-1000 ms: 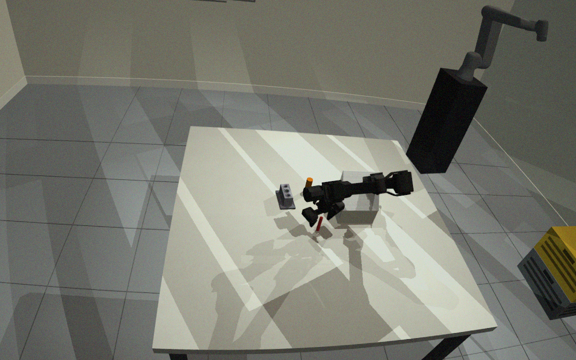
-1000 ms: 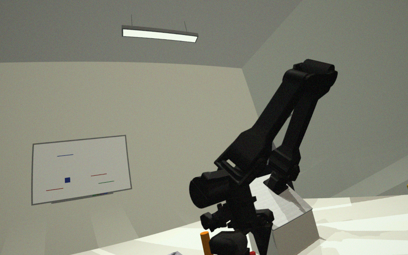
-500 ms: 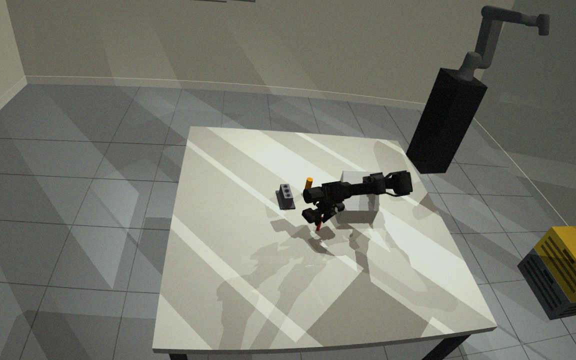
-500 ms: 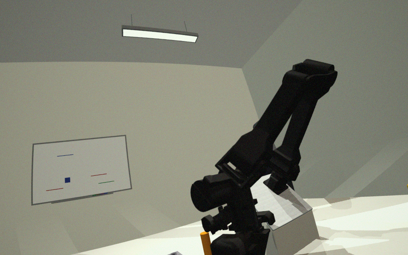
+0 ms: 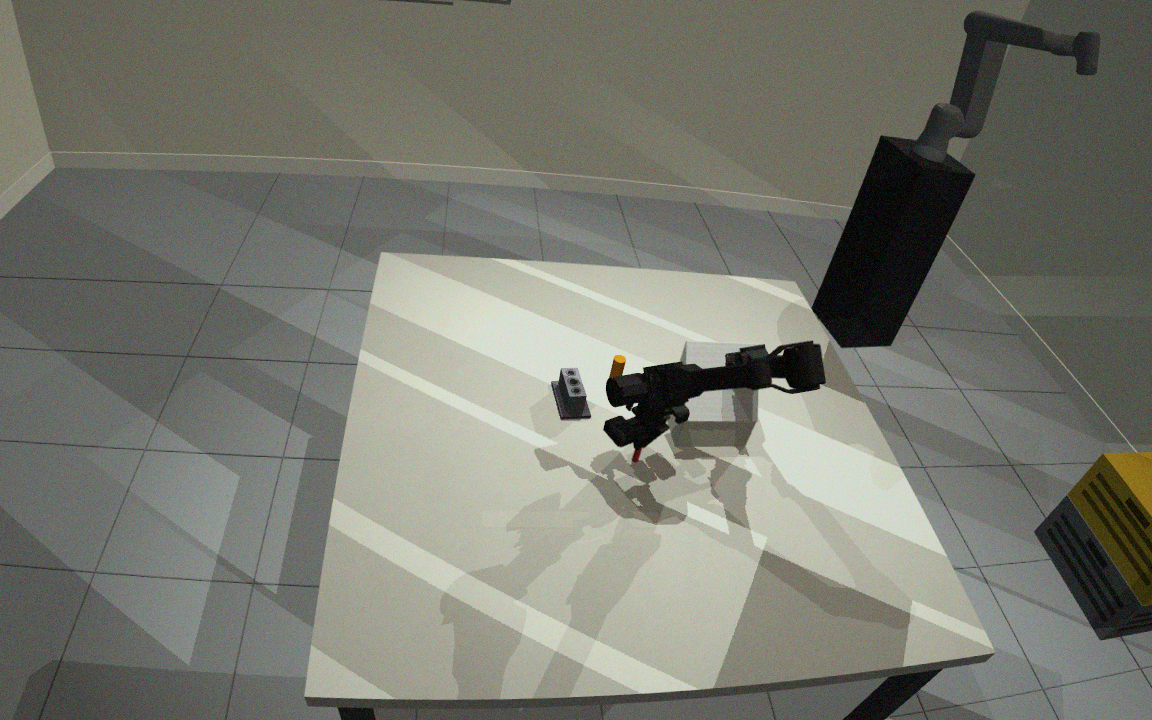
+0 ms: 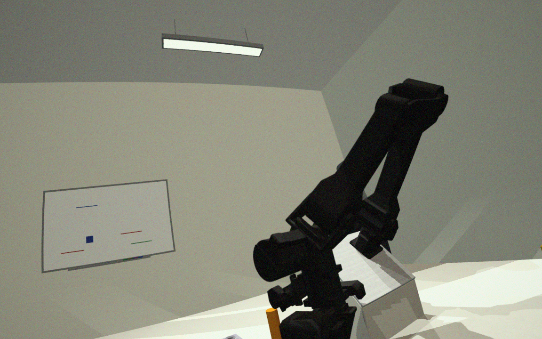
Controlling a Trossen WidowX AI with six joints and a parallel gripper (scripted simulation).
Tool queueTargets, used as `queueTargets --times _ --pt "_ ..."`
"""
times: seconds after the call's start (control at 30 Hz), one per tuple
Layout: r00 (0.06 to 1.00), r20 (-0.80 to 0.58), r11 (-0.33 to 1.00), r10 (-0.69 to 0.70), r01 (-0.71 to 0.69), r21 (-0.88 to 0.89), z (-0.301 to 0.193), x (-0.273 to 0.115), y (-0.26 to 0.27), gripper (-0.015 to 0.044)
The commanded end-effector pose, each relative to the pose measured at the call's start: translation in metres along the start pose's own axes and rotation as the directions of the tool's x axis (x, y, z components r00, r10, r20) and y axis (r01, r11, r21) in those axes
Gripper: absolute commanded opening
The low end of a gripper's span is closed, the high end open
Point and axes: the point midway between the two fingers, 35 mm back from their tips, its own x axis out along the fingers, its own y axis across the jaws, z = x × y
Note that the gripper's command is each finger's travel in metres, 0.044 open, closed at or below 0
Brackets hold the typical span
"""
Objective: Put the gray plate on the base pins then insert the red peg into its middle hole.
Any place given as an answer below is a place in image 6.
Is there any orange cylinder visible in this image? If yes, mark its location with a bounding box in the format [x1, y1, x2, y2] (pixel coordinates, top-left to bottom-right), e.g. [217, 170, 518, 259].
[266, 308, 282, 339]

